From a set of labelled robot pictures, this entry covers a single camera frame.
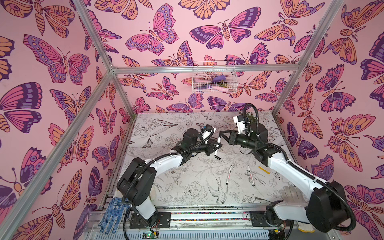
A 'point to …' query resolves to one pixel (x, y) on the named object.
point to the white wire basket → (214, 77)
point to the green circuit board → (149, 235)
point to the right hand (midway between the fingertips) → (220, 132)
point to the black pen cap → (217, 157)
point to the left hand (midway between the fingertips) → (222, 143)
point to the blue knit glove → (112, 219)
